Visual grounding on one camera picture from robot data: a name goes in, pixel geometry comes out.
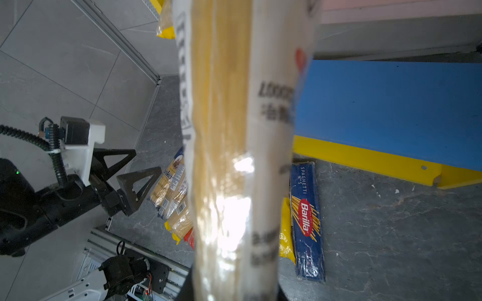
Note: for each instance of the red labelled spaghetti bag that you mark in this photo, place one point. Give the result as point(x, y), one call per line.
point(242, 68)

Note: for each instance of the red clear spaghetti bag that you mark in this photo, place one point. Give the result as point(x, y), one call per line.
point(190, 238)

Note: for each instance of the yellow shelf with coloured boards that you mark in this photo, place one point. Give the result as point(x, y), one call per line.
point(420, 122)

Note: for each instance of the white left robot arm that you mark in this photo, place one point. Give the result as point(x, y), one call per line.
point(28, 215)

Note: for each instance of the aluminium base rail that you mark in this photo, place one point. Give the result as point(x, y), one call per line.
point(102, 245)

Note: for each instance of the blue Ankara spaghetti bag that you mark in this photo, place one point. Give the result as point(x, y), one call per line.
point(162, 187)

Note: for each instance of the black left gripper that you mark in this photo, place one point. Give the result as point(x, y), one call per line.
point(134, 187)

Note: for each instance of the yellow topped spaghetti bag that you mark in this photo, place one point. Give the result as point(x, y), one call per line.
point(165, 22)

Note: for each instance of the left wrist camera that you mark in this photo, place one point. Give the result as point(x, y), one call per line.
point(71, 145)

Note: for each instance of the blue Barilla spaghetti box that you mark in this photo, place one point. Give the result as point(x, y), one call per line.
point(307, 231)

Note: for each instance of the yellow Pastatime spaghetti bag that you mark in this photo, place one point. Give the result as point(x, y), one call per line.
point(286, 249)

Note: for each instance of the blue clear spaghetti bag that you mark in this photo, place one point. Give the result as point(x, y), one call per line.
point(176, 192)

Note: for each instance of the long yellow spaghetti bag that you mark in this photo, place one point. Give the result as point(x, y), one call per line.
point(179, 223)

